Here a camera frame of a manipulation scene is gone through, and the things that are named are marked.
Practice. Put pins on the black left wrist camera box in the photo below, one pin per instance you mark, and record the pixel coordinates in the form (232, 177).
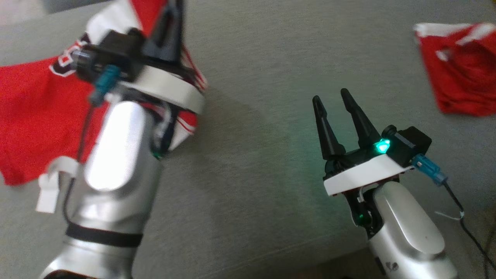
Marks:
(116, 54)

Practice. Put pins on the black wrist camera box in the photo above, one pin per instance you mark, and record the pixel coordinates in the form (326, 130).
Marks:
(412, 145)
(116, 54)

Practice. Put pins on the red jersey with lettering print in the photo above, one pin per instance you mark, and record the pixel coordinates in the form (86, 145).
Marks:
(31, 108)

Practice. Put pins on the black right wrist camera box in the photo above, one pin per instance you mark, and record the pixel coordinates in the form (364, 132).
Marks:
(412, 145)

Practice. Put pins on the grey fabric sofa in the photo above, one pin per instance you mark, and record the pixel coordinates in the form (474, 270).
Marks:
(263, 77)

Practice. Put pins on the red garment with white trim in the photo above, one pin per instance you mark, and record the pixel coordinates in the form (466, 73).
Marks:
(465, 77)

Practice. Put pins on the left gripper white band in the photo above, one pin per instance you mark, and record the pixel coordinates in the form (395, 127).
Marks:
(170, 89)

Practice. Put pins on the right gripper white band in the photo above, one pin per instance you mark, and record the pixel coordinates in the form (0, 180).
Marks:
(360, 172)

